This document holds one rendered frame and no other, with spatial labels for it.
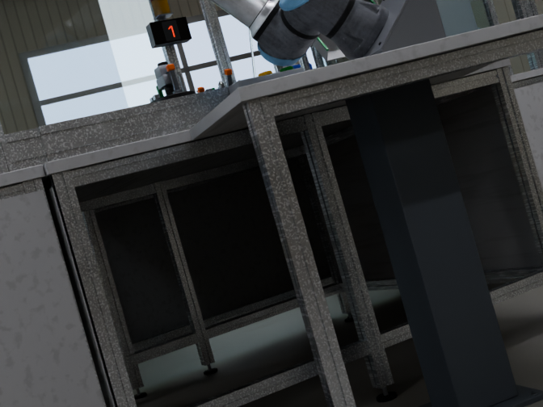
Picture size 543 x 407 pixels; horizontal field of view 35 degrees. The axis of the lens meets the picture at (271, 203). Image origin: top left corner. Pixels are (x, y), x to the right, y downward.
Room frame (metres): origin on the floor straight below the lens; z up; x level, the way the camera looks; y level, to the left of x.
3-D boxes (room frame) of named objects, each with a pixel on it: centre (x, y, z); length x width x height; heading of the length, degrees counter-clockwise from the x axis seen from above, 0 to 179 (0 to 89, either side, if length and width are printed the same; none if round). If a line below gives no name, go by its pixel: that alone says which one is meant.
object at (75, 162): (3.04, 0.14, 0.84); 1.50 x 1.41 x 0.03; 117
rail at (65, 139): (2.39, 0.12, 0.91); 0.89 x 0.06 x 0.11; 117
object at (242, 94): (2.19, -0.33, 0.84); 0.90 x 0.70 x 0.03; 106
